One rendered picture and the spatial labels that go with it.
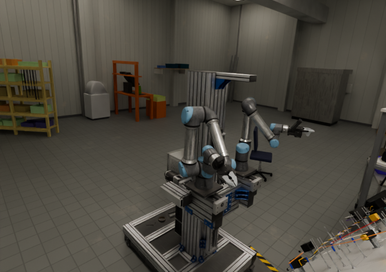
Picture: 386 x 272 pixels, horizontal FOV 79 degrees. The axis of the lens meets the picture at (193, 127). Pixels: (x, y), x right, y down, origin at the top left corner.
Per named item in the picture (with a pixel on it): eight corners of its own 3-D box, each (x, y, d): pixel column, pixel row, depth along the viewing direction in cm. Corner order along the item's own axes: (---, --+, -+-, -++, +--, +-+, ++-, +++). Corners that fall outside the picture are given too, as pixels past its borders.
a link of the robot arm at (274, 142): (247, 97, 196) (282, 144, 195) (249, 96, 206) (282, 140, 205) (236, 106, 201) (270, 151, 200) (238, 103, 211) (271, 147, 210)
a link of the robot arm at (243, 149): (233, 159, 213) (235, 145, 209) (236, 154, 225) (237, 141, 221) (247, 161, 209) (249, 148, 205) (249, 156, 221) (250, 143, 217)
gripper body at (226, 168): (236, 179, 125) (225, 166, 135) (232, 168, 120) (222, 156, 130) (223, 186, 124) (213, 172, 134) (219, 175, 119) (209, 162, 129)
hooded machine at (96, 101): (104, 115, 888) (102, 80, 853) (111, 118, 847) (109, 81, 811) (84, 117, 839) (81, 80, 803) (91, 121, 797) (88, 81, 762)
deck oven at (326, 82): (341, 122, 953) (352, 69, 897) (331, 127, 869) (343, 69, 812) (301, 114, 1064) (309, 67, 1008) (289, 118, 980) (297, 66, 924)
